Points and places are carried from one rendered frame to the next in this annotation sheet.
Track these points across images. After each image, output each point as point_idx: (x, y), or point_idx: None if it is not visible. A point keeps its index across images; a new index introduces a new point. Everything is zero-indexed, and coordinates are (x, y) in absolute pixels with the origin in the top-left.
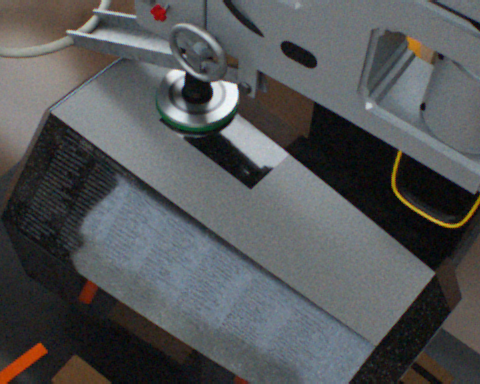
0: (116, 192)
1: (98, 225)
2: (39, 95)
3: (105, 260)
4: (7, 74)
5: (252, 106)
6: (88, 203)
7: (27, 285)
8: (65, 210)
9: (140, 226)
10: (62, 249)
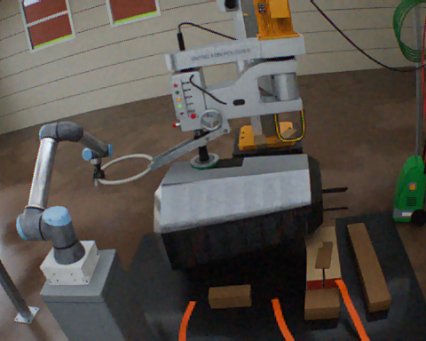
0: (201, 190)
1: (201, 204)
2: (120, 246)
3: (211, 213)
4: (101, 247)
5: None
6: (193, 201)
7: (169, 290)
8: (185, 210)
9: (216, 193)
10: (193, 223)
